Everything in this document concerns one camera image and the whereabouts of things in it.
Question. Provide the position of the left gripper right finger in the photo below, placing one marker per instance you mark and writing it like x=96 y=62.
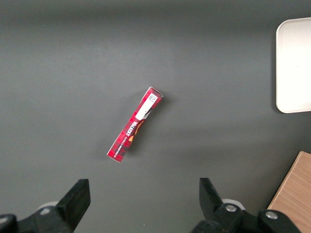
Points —
x=216 y=213

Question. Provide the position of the white cutting board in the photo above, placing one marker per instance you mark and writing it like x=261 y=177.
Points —
x=295 y=65

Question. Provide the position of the red tartan cookie box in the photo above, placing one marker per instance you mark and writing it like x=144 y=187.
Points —
x=134 y=126

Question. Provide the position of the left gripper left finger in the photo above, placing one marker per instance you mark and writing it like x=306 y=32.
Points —
x=65 y=213

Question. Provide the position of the wooden drawer cabinet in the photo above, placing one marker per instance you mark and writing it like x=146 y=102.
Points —
x=294 y=199

